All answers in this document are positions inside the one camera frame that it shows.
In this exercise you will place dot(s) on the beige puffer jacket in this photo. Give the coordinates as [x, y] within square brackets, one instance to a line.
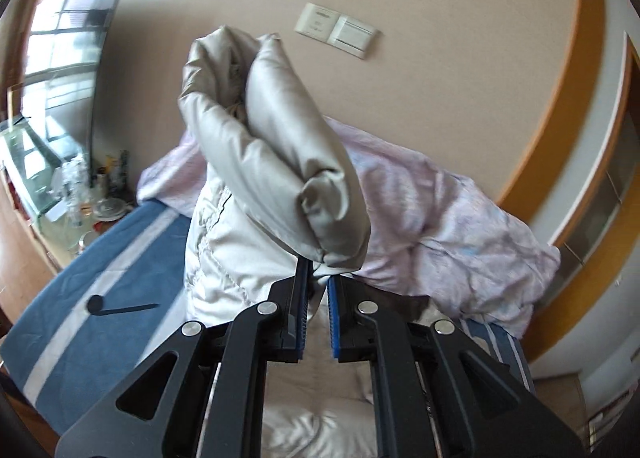
[280, 137]

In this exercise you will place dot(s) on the cluster of glassware and bottles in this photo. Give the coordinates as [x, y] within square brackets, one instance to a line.
[75, 188]

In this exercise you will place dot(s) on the wooden door with frosted glass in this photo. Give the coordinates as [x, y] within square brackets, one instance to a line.
[607, 177]

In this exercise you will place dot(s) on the large window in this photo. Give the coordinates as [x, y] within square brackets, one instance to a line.
[65, 62]

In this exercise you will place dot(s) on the curved wooden wall trim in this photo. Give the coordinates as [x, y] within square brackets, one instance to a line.
[570, 112]

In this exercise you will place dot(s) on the pink floral quilt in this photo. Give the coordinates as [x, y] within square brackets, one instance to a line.
[450, 238]

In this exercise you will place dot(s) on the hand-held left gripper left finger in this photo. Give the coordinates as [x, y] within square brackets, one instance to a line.
[301, 310]

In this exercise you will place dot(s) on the white ceramic dish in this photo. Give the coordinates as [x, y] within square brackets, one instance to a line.
[109, 209]

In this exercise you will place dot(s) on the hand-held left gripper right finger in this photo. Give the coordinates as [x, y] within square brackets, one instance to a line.
[334, 318]

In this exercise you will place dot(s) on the white wall switch plate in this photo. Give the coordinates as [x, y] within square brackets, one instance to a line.
[316, 20]
[356, 36]

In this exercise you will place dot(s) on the blue striped bed sheet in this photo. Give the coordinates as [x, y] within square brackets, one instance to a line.
[100, 283]

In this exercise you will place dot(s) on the glass-topped side table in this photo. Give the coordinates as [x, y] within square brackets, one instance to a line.
[35, 172]

